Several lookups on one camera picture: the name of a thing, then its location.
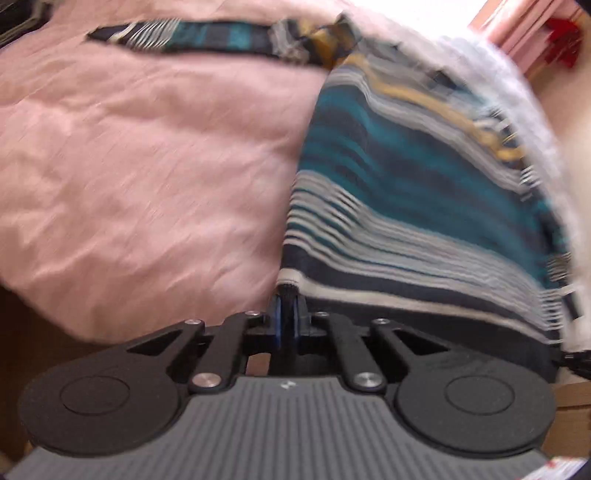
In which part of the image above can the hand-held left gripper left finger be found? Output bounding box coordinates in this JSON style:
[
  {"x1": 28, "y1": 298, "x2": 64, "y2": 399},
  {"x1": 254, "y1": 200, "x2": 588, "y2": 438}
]
[{"x1": 126, "y1": 288, "x2": 289, "y2": 394}]

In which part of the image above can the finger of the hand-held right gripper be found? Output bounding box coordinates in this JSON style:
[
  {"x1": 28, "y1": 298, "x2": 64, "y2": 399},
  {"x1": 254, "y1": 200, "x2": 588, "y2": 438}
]
[{"x1": 560, "y1": 350, "x2": 591, "y2": 382}]

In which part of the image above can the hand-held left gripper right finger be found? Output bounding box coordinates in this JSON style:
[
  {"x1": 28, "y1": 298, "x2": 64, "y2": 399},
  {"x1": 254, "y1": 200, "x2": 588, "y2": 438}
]
[{"x1": 287, "y1": 286, "x2": 445, "y2": 393}]

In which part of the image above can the striped teal and navy sweater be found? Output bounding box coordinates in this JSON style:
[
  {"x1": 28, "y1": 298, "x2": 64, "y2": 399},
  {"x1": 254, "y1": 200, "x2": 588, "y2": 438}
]
[{"x1": 87, "y1": 13, "x2": 579, "y2": 385}]

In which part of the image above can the brown cardboard box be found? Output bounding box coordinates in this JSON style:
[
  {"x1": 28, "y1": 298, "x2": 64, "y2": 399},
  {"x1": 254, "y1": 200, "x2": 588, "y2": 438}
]
[{"x1": 542, "y1": 369, "x2": 591, "y2": 459}]

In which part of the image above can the red and white packet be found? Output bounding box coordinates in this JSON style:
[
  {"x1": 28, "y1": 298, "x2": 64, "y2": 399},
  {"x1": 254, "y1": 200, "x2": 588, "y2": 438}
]
[{"x1": 541, "y1": 455, "x2": 591, "y2": 480}]

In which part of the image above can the pink duvet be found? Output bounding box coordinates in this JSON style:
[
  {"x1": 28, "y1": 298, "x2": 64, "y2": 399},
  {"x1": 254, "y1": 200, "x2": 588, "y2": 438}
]
[{"x1": 0, "y1": 0, "x2": 370, "y2": 348}]

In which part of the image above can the red ornament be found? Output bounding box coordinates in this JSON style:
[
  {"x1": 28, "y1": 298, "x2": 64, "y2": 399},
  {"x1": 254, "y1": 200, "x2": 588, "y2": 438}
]
[{"x1": 541, "y1": 17, "x2": 583, "y2": 69}]

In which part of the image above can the pink curtain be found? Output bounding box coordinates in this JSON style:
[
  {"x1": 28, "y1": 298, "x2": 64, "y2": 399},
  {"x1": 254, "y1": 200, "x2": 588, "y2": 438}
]
[{"x1": 466, "y1": 0, "x2": 591, "y2": 81}]

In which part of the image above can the dark object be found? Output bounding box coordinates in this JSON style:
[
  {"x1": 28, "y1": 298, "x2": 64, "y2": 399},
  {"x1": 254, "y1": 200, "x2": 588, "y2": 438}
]
[{"x1": 0, "y1": 0, "x2": 52, "y2": 48}]

